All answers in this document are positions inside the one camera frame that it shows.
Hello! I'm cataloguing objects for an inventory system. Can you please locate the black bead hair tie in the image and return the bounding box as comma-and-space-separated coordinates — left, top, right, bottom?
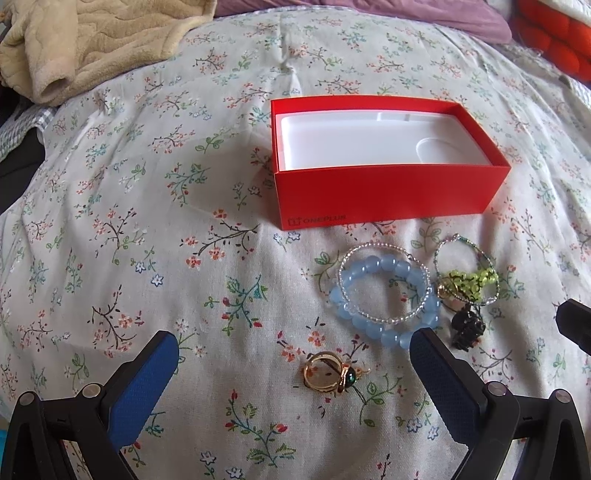
448, 304, 487, 348

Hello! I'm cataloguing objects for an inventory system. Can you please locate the green bead bracelet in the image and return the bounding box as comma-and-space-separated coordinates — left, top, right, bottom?
435, 268, 500, 305

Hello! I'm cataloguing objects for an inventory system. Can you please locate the light blue bead bracelet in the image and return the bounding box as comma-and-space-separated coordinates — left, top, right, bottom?
327, 255, 442, 353

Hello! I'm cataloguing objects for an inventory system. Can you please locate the multicolour seed bead bracelet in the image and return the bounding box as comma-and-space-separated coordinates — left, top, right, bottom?
433, 233, 502, 307

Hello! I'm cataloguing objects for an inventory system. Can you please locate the clear seed bead bracelet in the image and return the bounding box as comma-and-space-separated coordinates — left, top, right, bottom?
335, 241, 435, 324

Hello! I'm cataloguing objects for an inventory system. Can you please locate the gold ring green stone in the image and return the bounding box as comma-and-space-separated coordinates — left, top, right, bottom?
301, 351, 370, 394

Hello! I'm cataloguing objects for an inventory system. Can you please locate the floral bed sheet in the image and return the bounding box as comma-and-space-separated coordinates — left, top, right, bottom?
1, 8, 590, 479

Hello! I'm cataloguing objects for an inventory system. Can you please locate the red knotted cushion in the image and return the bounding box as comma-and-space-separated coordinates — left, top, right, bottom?
510, 0, 590, 86

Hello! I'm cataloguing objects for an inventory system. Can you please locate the red cardboard box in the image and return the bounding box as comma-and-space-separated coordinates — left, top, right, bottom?
270, 95, 511, 230

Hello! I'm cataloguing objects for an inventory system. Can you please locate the purple duvet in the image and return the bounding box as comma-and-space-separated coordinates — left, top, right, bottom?
214, 0, 512, 44

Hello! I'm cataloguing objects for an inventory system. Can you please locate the beige fleece blanket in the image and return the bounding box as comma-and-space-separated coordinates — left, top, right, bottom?
1, 1, 217, 106

